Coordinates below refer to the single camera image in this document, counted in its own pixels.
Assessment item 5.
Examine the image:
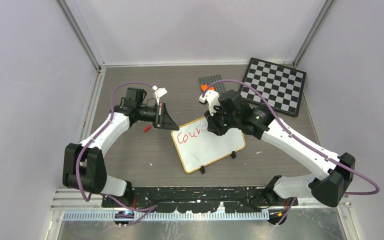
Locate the yellow framed whiteboard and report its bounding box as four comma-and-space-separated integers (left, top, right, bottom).
171, 117, 246, 173

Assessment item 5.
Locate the purple cable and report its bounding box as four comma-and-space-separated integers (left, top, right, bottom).
74, 81, 160, 227
200, 78, 380, 227

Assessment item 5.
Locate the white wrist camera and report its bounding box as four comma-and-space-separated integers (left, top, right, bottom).
199, 90, 221, 116
152, 85, 168, 105

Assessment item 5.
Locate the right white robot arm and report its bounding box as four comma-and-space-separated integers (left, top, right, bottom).
199, 90, 356, 207

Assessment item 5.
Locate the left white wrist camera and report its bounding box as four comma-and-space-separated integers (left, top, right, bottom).
152, 85, 168, 105

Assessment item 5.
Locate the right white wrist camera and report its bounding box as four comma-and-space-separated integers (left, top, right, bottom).
199, 90, 221, 116

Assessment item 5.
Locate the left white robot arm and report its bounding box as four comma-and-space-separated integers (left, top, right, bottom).
62, 86, 179, 207

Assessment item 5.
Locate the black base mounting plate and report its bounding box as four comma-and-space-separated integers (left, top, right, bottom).
101, 186, 298, 214

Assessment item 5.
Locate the white slotted cable duct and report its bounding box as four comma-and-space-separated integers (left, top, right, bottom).
62, 209, 270, 222

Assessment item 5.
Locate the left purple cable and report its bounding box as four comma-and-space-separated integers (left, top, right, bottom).
74, 81, 160, 227

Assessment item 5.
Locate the grey lego baseplate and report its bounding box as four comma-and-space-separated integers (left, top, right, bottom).
198, 74, 226, 94

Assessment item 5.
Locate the orange curved block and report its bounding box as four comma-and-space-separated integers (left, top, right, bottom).
200, 84, 215, 92

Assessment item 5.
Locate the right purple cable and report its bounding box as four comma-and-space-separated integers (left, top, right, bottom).
200, 78, 380, 227

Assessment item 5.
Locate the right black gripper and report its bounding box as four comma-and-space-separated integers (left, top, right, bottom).
204, 102, 240, 136

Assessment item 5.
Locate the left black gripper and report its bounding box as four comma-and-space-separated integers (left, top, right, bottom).
137, 102, 179, 131

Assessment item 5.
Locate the black white chessboard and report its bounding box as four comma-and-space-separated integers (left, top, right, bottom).
242, 57, 307, 117

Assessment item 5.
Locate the red marker cap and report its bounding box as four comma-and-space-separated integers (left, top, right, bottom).
143, 125, 152, 133

